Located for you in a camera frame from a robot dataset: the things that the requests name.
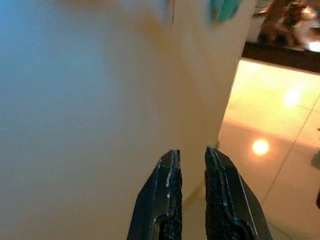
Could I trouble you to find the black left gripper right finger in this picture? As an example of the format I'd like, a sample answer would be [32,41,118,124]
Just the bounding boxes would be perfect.
[204,146,273,240]

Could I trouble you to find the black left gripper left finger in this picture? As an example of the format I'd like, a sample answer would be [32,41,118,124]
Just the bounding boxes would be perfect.
[127,149,183,240]

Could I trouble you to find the person hand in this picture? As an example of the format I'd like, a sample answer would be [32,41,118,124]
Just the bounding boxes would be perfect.
[258,0,308,48]

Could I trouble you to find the dark brown wooden table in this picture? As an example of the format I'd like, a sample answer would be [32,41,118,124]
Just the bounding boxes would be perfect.
[242,41,320,74]

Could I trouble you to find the blue plush keychain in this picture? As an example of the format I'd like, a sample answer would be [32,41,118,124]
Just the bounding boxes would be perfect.
[208,0,241,25]

